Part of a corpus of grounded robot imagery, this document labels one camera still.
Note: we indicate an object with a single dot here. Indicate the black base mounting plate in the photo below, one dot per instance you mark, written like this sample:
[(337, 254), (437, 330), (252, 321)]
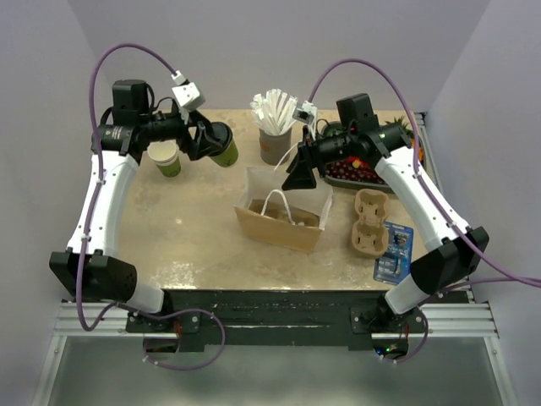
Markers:
[(303, 318)]

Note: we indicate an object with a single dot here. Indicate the small orange pineapple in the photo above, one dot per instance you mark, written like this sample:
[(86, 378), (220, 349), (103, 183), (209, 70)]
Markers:
[(405, 125)]

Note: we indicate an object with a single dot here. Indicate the green paper coffee cup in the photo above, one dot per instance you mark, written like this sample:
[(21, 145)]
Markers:
[(227, 156)]

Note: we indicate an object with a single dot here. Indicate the white wrapped straws bundle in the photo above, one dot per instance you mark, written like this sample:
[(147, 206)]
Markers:
[(273, 111)]

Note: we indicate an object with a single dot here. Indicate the brown paper bag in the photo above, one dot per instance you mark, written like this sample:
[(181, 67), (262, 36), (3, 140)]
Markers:
[(264, 183)]

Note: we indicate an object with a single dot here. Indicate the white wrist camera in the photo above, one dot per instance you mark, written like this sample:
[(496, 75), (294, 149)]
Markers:
[(307, 113), (187, 94)]

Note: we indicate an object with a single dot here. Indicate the grey fruit tray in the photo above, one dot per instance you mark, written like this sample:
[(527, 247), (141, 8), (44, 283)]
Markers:
[(332, 128)]

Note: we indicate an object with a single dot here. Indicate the brown pulp cup carrier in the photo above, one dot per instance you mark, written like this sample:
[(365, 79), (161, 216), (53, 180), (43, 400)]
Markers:
[(369, 235)]

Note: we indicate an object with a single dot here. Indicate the blue razor blister pack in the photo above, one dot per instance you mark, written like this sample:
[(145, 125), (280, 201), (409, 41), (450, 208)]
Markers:
[(394, 265)]

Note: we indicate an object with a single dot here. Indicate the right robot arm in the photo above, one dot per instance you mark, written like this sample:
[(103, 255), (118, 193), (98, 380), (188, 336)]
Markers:
[(454, 248)]

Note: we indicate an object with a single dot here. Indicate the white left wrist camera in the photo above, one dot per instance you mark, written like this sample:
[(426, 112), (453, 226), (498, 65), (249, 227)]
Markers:
[(187, 94)]

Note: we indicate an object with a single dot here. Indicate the dark purple grape bunch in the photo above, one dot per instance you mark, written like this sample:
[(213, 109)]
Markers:
[(352, 173)]

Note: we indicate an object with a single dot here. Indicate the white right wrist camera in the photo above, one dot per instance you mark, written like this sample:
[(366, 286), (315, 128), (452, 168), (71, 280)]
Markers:
[(307, 113)]

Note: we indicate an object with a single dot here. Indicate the grey straw holder cup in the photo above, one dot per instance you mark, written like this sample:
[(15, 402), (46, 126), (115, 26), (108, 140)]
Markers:
[(274, 148)]

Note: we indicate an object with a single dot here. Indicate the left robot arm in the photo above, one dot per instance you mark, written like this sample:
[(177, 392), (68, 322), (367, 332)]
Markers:
[(105, 203)]

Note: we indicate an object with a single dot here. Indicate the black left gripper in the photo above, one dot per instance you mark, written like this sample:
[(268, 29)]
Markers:
[(199, 145)]

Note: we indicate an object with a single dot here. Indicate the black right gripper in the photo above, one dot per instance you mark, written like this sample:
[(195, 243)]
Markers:
[(301, 174)]

